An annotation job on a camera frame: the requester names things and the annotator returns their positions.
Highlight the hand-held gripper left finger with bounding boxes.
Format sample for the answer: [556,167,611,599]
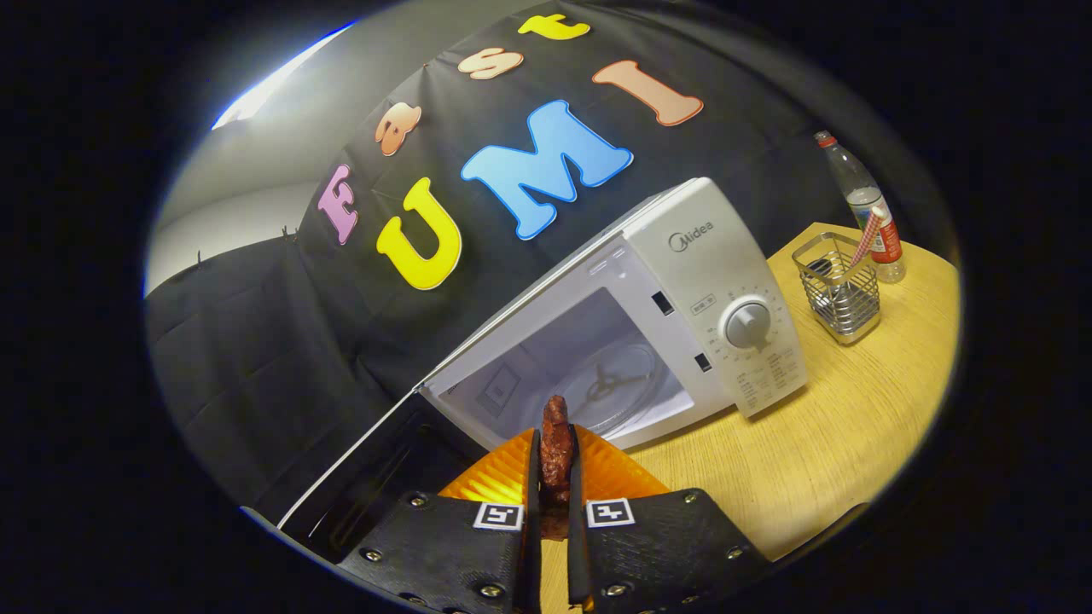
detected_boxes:
[337,426,543,614]

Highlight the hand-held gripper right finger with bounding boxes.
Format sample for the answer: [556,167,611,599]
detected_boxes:
[567,424,773,614]

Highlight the brown grilled meat piece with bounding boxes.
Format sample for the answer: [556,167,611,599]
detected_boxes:
[540,395,574,541]

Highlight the white toaster oven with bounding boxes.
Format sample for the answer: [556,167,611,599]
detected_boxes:
[241,177,810,564]

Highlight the red striped straw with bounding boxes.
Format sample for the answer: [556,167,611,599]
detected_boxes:
[849,205,886,269]

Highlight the clear plastic water bottle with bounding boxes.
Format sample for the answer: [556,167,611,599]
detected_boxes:
[813,130,907,285]

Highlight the ceiling light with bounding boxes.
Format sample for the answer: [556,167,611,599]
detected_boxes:
[212,21,355,130]

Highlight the metal wire utensil holder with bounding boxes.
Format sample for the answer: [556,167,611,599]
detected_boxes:
[792,231,882,345]

